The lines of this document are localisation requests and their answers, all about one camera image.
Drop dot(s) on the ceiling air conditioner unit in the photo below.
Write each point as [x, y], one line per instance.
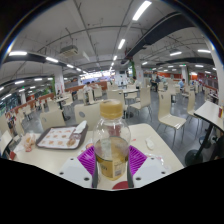
[69, 50]

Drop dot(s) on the beige side table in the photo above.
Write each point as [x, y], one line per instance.
[5, 140]
[210, 115]

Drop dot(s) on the white paper napkin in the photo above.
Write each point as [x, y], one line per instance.
[80, 127]

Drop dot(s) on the dark brown food tray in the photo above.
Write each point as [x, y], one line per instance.
[39, 143]

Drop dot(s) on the red wallet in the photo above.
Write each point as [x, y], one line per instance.
[12, 155]

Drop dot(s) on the crumpled white tissue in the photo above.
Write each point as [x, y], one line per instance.
[150, 143]

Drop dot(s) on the group of ceiling lights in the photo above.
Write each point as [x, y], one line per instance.
[17, 53]

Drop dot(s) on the group of beige chairs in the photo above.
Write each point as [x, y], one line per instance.
[140, 98]

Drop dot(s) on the round fried food piece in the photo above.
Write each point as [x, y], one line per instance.
[71, 142]

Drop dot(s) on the small red table sign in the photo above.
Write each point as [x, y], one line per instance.
[220, 112]

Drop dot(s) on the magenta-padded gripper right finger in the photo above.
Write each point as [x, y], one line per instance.
[150, 170]

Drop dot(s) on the beige wooden chair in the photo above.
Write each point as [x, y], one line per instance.
[166, 110]
[87, 115]
[52, 120]

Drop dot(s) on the person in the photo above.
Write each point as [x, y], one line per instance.
[182, 83]
[87, 87]
[156, 82]

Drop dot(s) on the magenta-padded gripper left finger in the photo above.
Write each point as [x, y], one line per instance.
[73, 170]

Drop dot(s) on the clear bottle with yellow cap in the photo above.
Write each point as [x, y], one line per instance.
[111, 143]

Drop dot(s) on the printed paper tray liner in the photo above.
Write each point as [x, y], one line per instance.
[58, 137]

